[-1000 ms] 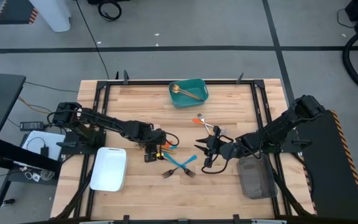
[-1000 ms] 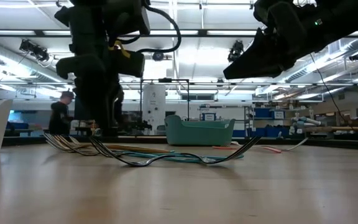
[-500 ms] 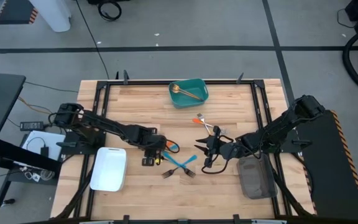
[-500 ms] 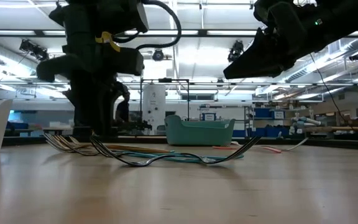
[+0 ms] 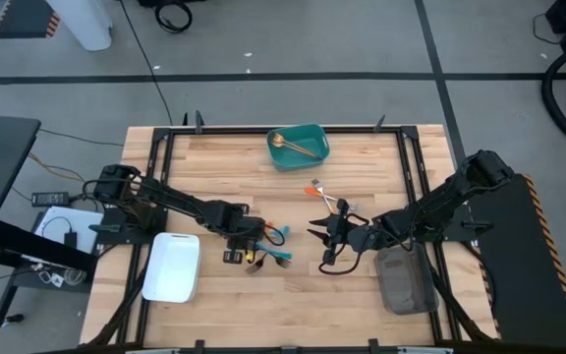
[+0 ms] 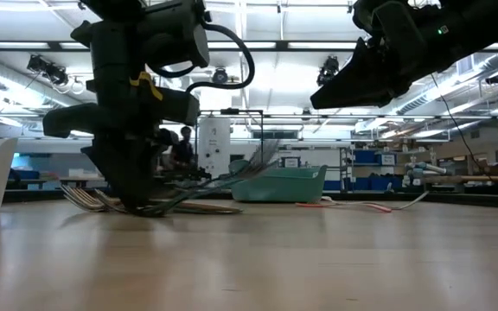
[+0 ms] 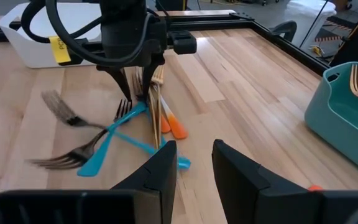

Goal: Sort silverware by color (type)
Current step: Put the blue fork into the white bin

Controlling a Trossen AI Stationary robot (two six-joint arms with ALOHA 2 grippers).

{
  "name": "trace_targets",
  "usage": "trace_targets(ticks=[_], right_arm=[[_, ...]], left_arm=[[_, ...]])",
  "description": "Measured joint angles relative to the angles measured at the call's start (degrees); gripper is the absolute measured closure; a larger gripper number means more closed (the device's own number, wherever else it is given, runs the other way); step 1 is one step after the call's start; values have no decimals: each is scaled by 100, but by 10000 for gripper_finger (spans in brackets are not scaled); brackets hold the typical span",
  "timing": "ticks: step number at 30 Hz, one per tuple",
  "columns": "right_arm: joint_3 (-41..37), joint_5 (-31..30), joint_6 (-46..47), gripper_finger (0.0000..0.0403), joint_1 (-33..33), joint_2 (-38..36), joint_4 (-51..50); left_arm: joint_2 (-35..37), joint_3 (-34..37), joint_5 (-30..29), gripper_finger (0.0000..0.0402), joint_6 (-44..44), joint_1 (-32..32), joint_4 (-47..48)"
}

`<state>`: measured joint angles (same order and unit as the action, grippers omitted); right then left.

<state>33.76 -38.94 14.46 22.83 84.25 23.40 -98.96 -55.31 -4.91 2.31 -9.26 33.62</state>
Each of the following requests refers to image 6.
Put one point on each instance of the wooden workbench top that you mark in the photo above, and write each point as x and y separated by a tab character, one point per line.
491	178

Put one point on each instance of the black ceiling camera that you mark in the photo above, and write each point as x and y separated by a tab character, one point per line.
220	76

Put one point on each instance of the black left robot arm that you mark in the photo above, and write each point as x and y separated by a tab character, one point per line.
145	26

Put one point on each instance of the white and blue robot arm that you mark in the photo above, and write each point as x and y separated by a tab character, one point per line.
426	167

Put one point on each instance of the yellow tape strip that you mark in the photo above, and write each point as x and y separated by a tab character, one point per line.
147	84

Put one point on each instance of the white ceiling vent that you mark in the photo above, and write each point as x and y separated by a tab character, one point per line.
465	65

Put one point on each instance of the gold fork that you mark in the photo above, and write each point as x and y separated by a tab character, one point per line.
214	209

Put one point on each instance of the person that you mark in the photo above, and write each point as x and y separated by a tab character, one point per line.
184	151

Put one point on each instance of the teal plastic bin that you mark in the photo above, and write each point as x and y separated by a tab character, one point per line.
283	185

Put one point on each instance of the blue storage bin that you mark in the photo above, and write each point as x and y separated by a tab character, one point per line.
363	157
374	183

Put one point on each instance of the black ceiling spotlight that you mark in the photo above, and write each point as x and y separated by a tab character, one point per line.
329	69
50	71

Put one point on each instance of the black metal stand frame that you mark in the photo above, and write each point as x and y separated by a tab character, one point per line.
229	111

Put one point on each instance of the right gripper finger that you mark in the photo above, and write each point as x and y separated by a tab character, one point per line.
361	82

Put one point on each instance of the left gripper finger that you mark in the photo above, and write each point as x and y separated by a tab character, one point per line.
143	177
110	173

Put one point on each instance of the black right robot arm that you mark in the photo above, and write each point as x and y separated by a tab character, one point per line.
491	30

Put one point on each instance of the white framed sign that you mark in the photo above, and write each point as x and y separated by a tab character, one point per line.
291	162

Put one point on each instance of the black ceiling projector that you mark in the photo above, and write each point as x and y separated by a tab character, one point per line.
495	78

